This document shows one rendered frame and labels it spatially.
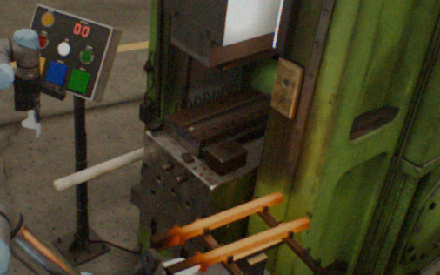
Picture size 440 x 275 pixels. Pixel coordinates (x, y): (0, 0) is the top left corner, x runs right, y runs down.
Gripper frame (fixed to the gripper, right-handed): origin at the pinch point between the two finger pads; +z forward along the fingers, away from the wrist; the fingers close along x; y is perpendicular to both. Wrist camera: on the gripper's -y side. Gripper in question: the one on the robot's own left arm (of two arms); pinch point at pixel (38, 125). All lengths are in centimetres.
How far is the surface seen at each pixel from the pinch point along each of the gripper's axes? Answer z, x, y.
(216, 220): -6, 61, -47
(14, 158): 94, -107, 15
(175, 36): -37, 6, -44
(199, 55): -36, 18, -50
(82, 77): -9.1, -17.1, -16.2
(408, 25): -52, 32, -112
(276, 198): -6, 55, -68
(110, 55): -16.2, -20.2, -26.6
